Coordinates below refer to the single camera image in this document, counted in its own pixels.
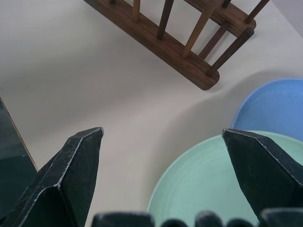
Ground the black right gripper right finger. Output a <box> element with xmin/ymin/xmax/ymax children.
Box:
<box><xmin>221</xmin><ymin>128</ymin><xmax>303</xmax><ymax>227</ymax></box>

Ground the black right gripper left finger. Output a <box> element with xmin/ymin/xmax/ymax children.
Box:
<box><xmin>0</xmin><ymin>127</ymin><xmax>105</xmax><ymax>227</ymax></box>

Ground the wooden dish rack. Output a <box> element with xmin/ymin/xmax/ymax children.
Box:
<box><xmin>83</xmin><ymin>0</ymin><xmax>271</xmax><ymax>91</ymax></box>

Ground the green plate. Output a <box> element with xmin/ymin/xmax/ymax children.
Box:
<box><xmin>146</xmin><ymin>130</ymin><xmax>303</xmax><ymax>227</ymax></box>

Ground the blue plate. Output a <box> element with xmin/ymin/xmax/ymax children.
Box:
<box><xmin>231</xmin><ymin>78</ymin><xmax>303</xmax><ymax>142</ymax></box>

